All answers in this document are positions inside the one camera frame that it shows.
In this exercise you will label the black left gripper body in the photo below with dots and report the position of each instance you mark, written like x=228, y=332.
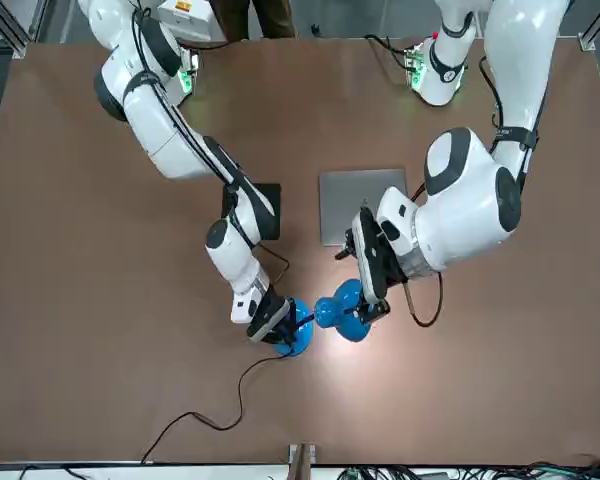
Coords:
x=372, y=260

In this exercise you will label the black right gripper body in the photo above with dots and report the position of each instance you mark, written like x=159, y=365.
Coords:
x=267, y=320

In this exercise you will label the blue desk lamp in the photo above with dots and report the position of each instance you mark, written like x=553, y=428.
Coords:
x=340, y=310

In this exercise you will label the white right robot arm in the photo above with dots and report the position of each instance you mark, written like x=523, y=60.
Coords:
x=155, y=125

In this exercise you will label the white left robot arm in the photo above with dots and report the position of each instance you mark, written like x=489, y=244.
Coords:
x=470, y=200

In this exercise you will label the grey closed laptop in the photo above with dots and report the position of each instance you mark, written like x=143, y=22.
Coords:
x=350, y=200

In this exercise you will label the black mouse pad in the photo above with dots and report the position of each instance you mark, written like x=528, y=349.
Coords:
x=272, y=200

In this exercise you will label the person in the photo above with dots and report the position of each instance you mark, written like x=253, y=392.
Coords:
x=275, y=17

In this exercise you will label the white control box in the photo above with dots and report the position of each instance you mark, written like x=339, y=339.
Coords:
x=195, y=20

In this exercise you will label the aluminium frame post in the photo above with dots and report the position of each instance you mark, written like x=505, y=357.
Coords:
x=302, y=462

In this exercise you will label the aluminium frame rail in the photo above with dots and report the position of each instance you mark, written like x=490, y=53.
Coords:
x=597, y=37
x=15, y=30

